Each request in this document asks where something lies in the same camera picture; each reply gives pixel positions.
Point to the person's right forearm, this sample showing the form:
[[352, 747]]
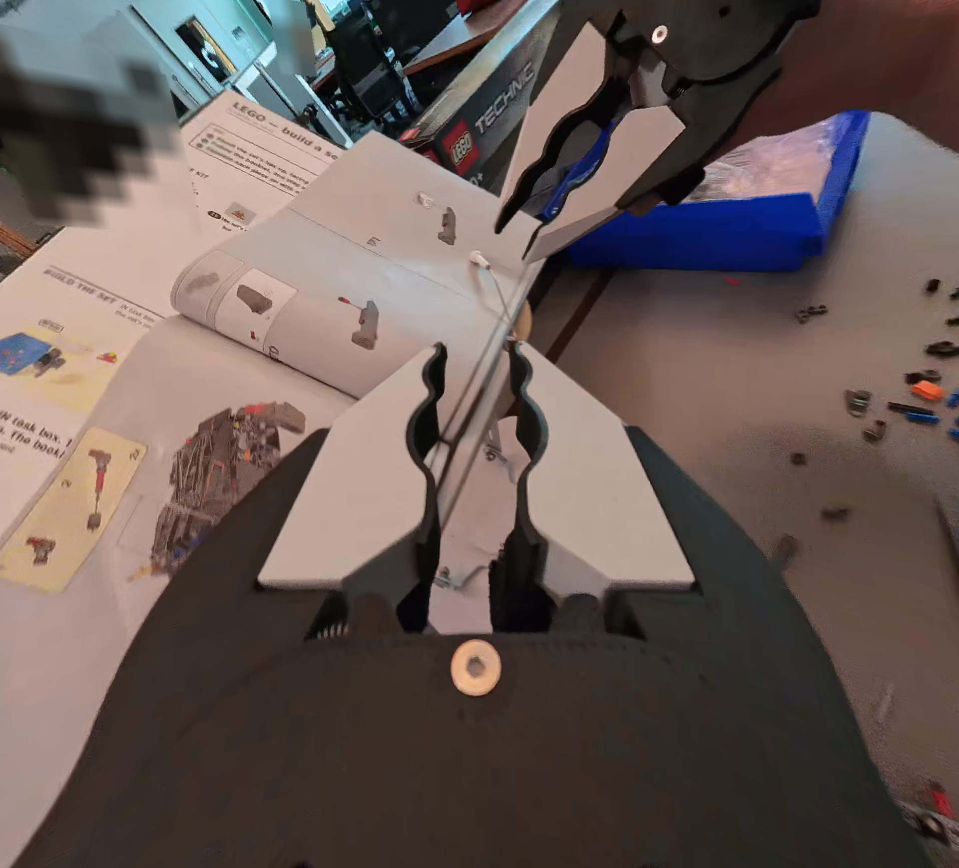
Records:
[[876, 36]]

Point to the lego instruction booklet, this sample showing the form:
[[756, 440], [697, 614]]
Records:
[[389, 194]]

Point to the black office chair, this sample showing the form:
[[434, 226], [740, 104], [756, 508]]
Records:
[[367, 74]]

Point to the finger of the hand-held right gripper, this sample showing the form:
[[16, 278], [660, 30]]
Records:
[[637, 156], [562, 81]]

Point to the scattered small lego pieces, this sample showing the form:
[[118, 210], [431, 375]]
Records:
[[927, 391]]

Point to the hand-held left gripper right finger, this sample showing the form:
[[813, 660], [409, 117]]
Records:
[[599, 508]]

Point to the black lego set box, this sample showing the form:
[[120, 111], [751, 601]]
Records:
[[487, 123]]

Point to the printed instruction sheet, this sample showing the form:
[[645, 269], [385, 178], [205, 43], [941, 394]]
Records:
[[240, 134]]

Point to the clear plastic bags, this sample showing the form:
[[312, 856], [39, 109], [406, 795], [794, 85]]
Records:
[[772, 160]]

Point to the blue plastic bin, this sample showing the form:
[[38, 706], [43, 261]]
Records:
[[734, 231]]

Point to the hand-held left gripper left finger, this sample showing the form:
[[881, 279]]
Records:
[[352, 493]]

